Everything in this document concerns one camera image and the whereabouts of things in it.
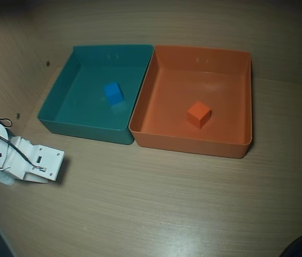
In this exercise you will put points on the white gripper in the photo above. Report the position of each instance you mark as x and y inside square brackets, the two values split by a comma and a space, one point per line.
[34, 179]

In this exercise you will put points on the blue cube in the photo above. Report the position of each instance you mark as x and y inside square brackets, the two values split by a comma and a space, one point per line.
[113, 92]

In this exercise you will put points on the orange cube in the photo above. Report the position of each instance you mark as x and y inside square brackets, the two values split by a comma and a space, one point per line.
[197, 113]

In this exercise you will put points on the teal plastic box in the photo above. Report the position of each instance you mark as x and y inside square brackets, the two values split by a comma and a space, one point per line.
[86, 112]

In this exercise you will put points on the orange plastic box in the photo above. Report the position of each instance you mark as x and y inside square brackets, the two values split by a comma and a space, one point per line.
[220, 80]

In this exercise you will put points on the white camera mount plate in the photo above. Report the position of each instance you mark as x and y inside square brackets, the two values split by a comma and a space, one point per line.
[49, 158]

